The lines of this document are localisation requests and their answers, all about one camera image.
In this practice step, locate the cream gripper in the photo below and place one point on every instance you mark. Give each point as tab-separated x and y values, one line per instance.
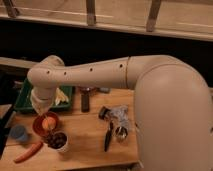
42	99

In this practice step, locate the silver metal fork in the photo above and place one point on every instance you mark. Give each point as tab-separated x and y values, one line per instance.
47	123

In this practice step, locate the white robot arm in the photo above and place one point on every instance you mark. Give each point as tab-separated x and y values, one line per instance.
173	106

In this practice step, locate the blue plastic cup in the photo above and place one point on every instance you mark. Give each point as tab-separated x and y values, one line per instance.
19	133

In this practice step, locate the white cup with dark grapes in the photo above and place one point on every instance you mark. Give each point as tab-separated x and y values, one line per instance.
58	141

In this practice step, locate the small metal cup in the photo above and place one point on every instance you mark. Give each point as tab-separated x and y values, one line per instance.
121	133

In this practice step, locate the green plastic tray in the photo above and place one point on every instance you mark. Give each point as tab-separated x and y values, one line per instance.
23	103

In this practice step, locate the orange fruit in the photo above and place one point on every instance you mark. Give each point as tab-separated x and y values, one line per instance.
52	123

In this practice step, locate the red bowl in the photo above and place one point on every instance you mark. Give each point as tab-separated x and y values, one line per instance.
37	124

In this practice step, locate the orange carrot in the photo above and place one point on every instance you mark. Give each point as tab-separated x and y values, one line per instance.
34	148

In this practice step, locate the blue sponge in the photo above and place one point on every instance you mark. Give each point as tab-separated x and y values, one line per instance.
104	90

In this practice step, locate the wooden table board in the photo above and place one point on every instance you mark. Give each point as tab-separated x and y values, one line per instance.
86	139

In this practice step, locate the clear plastic bag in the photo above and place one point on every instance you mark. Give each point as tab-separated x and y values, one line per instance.
118	112

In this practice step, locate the maroon pan with black handle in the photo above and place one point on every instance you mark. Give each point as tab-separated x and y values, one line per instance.
85	101

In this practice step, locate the black handled knife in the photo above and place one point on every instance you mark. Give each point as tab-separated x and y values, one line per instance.
108	136

